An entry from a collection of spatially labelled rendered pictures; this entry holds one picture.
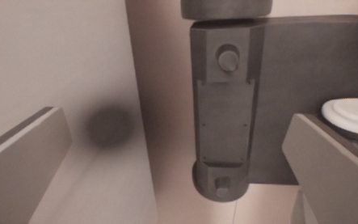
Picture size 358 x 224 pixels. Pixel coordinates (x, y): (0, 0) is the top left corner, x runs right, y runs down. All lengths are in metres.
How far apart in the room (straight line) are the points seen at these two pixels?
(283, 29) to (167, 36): 0.32
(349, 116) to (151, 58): 0.52
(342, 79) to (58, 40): 0.54
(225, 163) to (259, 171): 0.12
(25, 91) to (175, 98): 0.51
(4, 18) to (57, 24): 0.07
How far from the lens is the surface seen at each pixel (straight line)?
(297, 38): 0.49
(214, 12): 0.42
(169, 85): 0.68
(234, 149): 0.56
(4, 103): 0.26
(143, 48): 0.67
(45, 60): 0.30
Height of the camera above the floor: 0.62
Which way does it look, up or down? 59 degrees down
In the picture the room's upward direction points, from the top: 164 degrees counter-clockwise
